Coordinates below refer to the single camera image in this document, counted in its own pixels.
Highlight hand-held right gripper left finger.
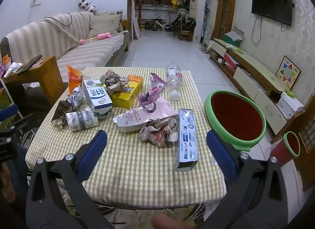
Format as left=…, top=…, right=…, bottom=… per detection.
left=26, top=130, right=116, bottom=229

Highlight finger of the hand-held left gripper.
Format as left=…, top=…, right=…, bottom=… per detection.
left=0, top=106, right=40, bottom=137

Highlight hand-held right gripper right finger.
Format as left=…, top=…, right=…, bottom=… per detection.
left=206, top=130, right=299, bottom=229

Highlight large red green-rimmed bin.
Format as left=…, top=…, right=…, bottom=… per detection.
left=205, top=90, right=267, bottom=152

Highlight blue white milk carton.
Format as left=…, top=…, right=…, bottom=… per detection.
left=83, top=79, right=113, bottom=116

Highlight yellow tea carton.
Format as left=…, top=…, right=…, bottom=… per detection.
left=111, top=75, right=144, bottom=109

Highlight person's right hand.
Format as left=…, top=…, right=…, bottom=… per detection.
left=151, top=213, right=191, bottom=229

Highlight blue white toothpaste box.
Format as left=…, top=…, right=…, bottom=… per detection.
left=174, top=108, right=199, bottom=172

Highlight brown foil packet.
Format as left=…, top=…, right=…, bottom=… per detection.
left=51, top=100, right=74, bottom=129

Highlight green checkered tablecloth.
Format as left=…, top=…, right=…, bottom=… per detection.
left=26, top=67, right=227, bottom=211

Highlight wooden side table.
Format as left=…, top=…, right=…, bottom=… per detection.
left=0, top=56, right=68, bottom=111

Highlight crumpled silver paper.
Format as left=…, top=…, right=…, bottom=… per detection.
left=65, top=87, right=85, bottom=109

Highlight small red green-rimmed bin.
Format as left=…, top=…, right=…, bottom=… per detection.
left=270, top=132, right=301, bottom=167

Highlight pink white paper box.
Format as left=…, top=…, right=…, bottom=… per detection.
left=113, top=97, right=179, bottom=132

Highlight black tablet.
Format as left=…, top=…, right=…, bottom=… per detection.
left=17, top=55, right=43, bottom=74

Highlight crumpled red white paper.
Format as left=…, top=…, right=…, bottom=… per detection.
left=138, top=117, right=179, bottom=149

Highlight orange snack packet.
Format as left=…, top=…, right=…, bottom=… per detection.
left=67, top=65, right=83, bottom=95

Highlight patterned cloth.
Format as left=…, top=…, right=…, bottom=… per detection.
left=94, top=203, right=206, bottom=229

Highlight crumpled grey pink wrapper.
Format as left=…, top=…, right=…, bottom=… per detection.
left=100, top=70, right=130, bottom=94

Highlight white cardboard box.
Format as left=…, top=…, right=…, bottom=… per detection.
left=276, top=92, right=305, bottom=120

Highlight clear plastic bottle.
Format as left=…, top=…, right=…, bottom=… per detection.
left=165, top=63, right=183, bottom=102

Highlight beige striped sofa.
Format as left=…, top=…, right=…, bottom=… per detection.
left=0, top=11, right=132, bottom=83

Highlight pink foil wrapper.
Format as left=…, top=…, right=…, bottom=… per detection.
left=138, top=73, right=168, bottom=107

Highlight red flat box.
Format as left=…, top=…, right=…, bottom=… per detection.
left=223, top=53, right=240, bottom=69

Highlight cream wooden television cabinet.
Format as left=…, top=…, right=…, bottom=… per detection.
left=210, top=38, right=288, bottom=136

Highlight checkers game board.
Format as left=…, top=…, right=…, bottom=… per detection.
left=275, top=56, right=302, bottom=90

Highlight green cardboard box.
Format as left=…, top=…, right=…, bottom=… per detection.
left=223, top=27, right=244, bottom=47

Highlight pink toy wand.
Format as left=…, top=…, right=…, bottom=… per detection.
left=79, top=33, right=113, bottom=45

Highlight beige cushion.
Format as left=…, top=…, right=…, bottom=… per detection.
left=87, top=13, right=123, bottom=39

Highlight plush toys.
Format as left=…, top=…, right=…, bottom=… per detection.
left=78, top=0, right=97, bottom=13

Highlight balance bike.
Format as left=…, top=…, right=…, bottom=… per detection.
left=150, top=17, right=174, bottom=32

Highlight standing air conditioner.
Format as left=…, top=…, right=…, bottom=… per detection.
left=189, top=0, right=207, bottom=43

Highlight television cable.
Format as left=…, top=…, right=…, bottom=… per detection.
left=251, top=15, right=262, bottom=45

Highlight black wall television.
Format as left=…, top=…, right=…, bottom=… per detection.
left=251, top=0, right=293, bottom=26

